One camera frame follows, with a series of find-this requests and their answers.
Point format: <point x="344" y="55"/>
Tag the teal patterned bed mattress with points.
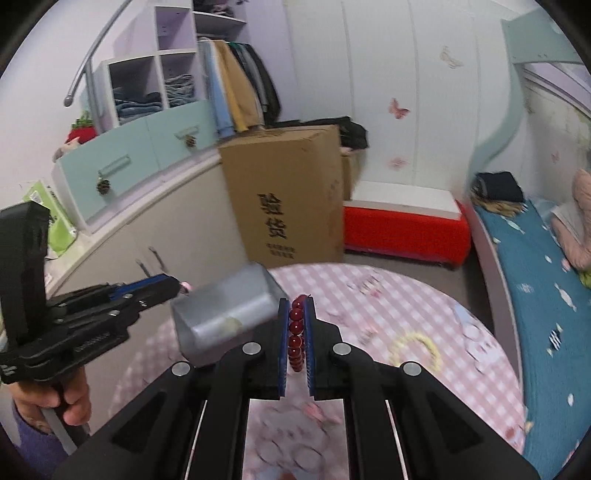
<point x="551" y="309"/>

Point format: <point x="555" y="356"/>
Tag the pink checkered tablecloth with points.
<point x="395" y="319"/>

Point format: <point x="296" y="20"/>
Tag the grey metal tin box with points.
<point x="217" y="317"/>

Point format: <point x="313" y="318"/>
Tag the dark folded clothes pile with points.
<point x="498" y="193"/>

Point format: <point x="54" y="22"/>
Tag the lilac cubby shelf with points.
<point x="158" y="43"/>

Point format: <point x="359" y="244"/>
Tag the cream curved cabinet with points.
<point x="185" y="227"/>

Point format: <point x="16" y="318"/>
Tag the mint bunk bed frame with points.
<point x="533" y="37"/>

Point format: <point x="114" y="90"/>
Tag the mint drawer unit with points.
<point x="92" y="180"/>

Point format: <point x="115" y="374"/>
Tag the pink and green pillow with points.
<point x="571" y="225"/>

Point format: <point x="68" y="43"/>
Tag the red and white storage bench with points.
<point x="437" y="231"/>

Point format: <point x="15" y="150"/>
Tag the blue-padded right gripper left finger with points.
<point x="189" y="423"/>

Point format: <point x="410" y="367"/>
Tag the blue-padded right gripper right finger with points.
<point x="402" y="422"/>

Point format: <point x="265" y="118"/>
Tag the red strawberry plush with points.
<point x="82" y="130"/>

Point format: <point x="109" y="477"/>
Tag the left hand holding gripper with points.
<point x="30" y="399"/>

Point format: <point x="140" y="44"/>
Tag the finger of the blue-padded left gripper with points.
<point x="124" y="302"/>
<point x="162" y="281"/>

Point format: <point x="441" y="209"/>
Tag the tall brown cardboard box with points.
<point x="285" y="187"/>

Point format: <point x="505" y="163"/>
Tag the hanging clothes row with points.
<point x="238" y="87"/>

